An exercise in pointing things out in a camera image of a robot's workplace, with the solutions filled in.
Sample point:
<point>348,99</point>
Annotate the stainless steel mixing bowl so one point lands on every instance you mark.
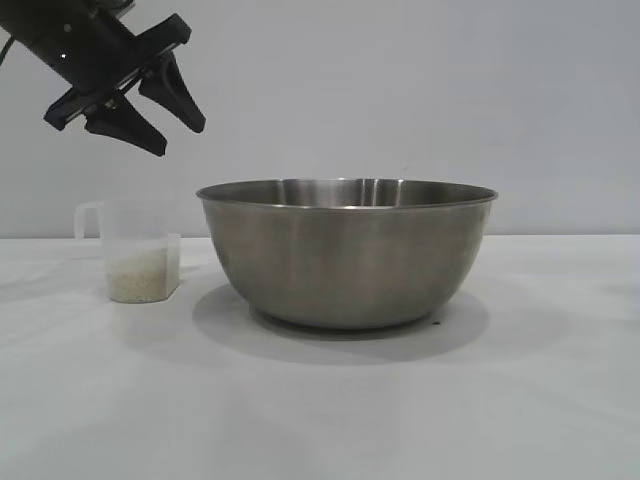
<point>345,260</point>

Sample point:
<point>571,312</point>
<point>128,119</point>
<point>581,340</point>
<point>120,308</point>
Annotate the translucent plastic measuring cup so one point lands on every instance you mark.
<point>135,230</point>

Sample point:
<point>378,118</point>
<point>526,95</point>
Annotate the white rice grains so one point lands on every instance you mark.
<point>140,280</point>

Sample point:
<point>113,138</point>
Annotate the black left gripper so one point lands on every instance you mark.
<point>75,45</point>

